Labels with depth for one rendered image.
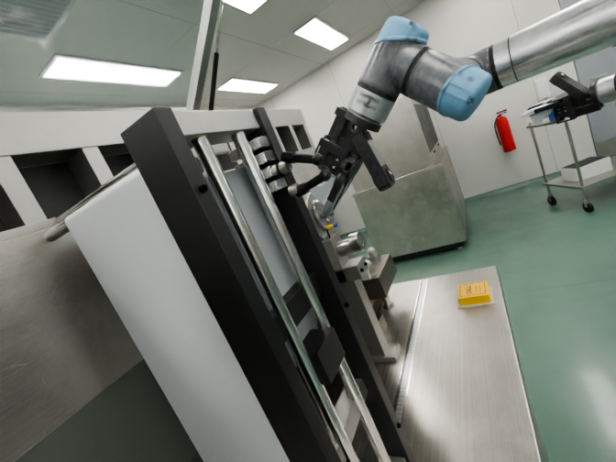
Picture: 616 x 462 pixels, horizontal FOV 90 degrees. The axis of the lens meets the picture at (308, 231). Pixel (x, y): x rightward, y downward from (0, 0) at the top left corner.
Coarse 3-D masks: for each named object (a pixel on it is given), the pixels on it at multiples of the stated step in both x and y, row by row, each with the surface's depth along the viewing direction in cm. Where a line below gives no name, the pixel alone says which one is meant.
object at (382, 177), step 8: (360, 136) 55; (368, 136) 57; (360, 144) 56; (368, 144) 55; (360, 152) 56; (368, 152) 56; (376, 152) 57; (368, 160) 56; (376, 160) 55; (384, 160) 59; (368, 168) 56; (376, 168) 56; (384, 168) 57; (376, 176) 56; (384, 176) 56; (392, 176) 57; (376, 184) 57; (384, 184) 56; (392, 184) 57
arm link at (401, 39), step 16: (400, 16) 47; (384, 32) 48; (400, 32) 47; (416, 32) 46; (384, 48) 48; (400, 48) 47; (416, 48) 47; (368, 64) 51; (384, 64) 49; (400, 64) 48; (368, 80) 51; (384, 80) 50; (400, 80) 49; (384, 96) 51
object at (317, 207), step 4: (316, 200) 68; (312, 204) 67; (316, 204) 67; (320, 204) 68; (312, 208) 67; (316, 208) 66; (320, 208) 67; (316, 212) 66; (320, 212) 67; (316, 216) 66; (320, 216) 66; (332, 216) 71; (316, 220) 66; (320, 220) 66; (324, 220) 68; (328, 220) 69; (332, 220) 71; (320, 224) 66; (324, 224) 67; (328, 224) 69; (320, 228) 67; (324, 228) 67
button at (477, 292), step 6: (474, 282) 79; (480, 282) 78; (486, 282) 77; (462, 288) 79; (468, 288) 78; (474, 288) 77; (480, 288) 76; (486, 288) 75; (462, 294) 77; (468, 294) 75; (474, 294) 75; (480, 294) 74; (486, 294) 73; (462, 300) 76; (468, 300) 75; (474, 300) 74; (480, 300) 74; (486, 300) 73
